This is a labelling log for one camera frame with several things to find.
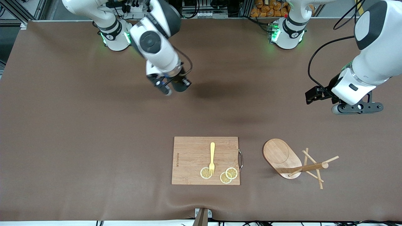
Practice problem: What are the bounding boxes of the dark green cup yellow inside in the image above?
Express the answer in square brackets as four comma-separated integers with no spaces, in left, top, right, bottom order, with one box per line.
[172,76,192,93]

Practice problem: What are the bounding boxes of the wooden mug tree rack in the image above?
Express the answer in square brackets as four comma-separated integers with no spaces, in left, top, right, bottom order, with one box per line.
[263,138,340,190]

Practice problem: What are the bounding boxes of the white power strip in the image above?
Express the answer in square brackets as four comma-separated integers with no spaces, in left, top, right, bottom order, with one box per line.
[121,0,151,19]

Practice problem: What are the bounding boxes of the yellow plastic fork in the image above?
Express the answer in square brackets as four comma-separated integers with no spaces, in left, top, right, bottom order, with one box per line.
[209,142,216,175]

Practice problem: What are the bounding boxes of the bamboo cutting board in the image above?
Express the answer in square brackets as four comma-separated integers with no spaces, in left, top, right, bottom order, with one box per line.
[171,136,241,186]

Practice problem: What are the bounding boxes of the pile of orange bread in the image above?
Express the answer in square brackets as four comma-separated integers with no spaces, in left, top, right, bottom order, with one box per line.
[250,0,291,18]

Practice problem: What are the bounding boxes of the brown table mat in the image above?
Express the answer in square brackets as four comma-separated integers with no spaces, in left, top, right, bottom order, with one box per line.
[0,17,402,222]

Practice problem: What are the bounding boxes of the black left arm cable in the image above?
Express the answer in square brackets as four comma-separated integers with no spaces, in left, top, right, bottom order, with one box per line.
[308,13,360,93]

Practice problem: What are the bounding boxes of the camera mount post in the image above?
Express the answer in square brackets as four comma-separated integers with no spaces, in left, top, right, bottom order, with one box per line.
[192,208,213,226]

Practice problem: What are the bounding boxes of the aluminium frame post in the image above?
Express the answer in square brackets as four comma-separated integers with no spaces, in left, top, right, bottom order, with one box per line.
[0,0,47,22]

